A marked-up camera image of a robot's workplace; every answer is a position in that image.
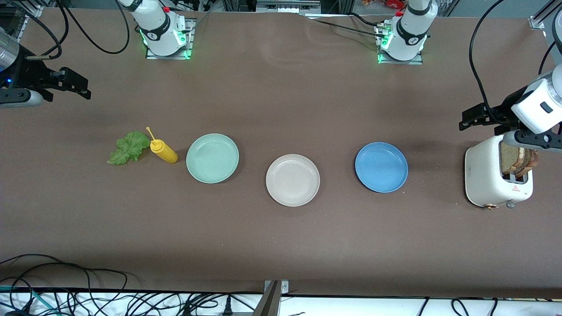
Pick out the brown bread slice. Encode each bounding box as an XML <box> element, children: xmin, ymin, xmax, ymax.
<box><xmin>518</xmin><ymin>149</ymin><xmax>539</xmax><ymax>178</ymax></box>
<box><xmin>500</xmin><ymin>143</ymin><xmax>526</xmax><ymax>175</ymax></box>

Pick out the green lettuce leaf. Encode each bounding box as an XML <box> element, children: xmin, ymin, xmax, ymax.
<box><xmin>107</xmin><ymin>131</ymin><xmax>151</xmax><ymax>166</ymax></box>

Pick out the blue plate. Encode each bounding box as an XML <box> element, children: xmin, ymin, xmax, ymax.
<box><xmin>355</xmin><ymin>141</ymin><xmax>409</xmax><ymax>194</ymax></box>

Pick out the mint green plate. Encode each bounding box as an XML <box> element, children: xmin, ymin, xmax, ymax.
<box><xmin>186</xmin><ymin>133</ymin><xmax>240</xmax><ymax>184</ymax></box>

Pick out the beige plate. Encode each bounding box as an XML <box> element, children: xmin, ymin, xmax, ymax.
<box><xmin>265</xmin><ymin>154</ymin><xmax>321</xmax><ymax>207</ymax></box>

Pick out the white toaster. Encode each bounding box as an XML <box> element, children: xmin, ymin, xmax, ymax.
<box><xmin>465</xmin><ymin>134</ymin><xmax>534</xmax><ymax>210</ymax></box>

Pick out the short aluminium profile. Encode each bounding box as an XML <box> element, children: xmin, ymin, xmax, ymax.
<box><xmin>529</xmin><ymin>0</ymin><xmax>562</xmax><ymax>30</ymax></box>

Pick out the yellow mustard squeeze bottle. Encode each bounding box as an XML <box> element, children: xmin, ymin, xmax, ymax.
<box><xmin>146</xmin><ymin>126</ymin><xmax>179</xmax><ymax>164</ymax></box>

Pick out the red package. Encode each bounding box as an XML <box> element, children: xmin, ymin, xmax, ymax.
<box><xmin>362</xmin><ymin>0</ymin><xmax>407</xmax><ymax>10</ymax></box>

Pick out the grey power strip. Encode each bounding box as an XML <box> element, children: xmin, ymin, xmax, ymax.
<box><xmin>256</xmin><ymin>0</ymin><xmax>322</xmax><ymax>14</ymax></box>

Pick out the black cable with brass plug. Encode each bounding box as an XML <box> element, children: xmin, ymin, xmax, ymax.
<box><xmin>18</xmin><ymin>0</ymin><xmax>69</xmax><ymax>61</ymax></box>

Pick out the long aluminium edge rail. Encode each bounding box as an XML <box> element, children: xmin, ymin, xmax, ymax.
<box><xmin>9</xmin><ymin>4</ymin><xmax>44</xmax><ymax>51</ymax></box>

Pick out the black looping arm cable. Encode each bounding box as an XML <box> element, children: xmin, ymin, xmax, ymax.
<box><xmin>62</xmin><ymin>0</ymin><xmax>131</xmax><ymax>55</ymax></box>

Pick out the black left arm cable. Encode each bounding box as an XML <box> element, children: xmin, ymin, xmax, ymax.
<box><xmin>468</xmin><ymin>0</ymin><xmax>505</xmax><ymax>126</ymax></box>

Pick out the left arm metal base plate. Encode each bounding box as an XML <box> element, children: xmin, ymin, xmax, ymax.
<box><xmin>375</xmin><ymin>24</ymin><xmax>424</xmax><ymax>65</ymax></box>

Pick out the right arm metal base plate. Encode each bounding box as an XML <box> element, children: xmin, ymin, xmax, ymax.
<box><xmin>145</xmin><ymin>18</ymin><xmax>196</xmax><ymax>60</ymax></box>

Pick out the black base cable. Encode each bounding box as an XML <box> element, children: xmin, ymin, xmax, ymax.
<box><xmin>349</xmin><ymin>12</ymin><xmax>384</xmax><ymax>29</ymax></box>
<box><xmin>313</xmin><ymin>19</ymin><xmax>382</xmax><ymax>38</ymax></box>

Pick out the long black table cable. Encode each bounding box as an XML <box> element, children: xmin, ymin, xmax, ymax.
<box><xmin>0</xmin><ymin>254</ymin><xmax>141</xmax><ymax>316</ymax></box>

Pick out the teal cable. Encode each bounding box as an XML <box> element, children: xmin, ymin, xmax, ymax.
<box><xmin>0</xmin><ymin>285</ymin><xmax>60</xmax><ymax>316</ymax></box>

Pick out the grey metal bracket post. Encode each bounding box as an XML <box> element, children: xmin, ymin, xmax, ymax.
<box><xmin>252</xmin><ymin>280</ymin><xmax>289</xmax><ymax>316</ymax></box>

